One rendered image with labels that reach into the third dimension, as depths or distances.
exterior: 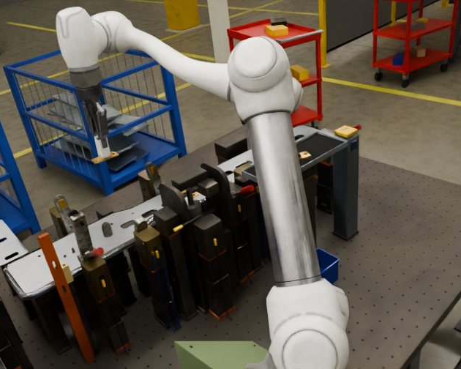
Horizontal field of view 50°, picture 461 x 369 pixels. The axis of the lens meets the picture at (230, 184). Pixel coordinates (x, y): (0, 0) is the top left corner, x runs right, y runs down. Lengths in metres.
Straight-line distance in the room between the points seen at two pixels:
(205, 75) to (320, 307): 0.66
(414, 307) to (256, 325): 0.52
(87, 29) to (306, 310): 0.94
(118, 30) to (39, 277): 0.78
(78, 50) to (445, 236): 1.48
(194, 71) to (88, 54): 0.32
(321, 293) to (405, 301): 0.77
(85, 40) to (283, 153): 0.68
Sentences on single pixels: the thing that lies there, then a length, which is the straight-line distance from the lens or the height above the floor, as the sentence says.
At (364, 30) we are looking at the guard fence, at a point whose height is 0.21.
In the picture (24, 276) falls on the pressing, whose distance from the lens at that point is 1.65.
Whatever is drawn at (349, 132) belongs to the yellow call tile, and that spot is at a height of 1.16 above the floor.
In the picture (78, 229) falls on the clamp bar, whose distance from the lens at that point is 1.44.
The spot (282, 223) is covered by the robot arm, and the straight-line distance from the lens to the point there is 1.05.
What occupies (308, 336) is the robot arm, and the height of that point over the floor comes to 1.19.
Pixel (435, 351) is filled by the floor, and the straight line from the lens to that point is 2.59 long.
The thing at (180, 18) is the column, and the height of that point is 0.24.
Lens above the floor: 1.92
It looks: 30 degrees down
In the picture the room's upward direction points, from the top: 8 degrees counter-clockwise
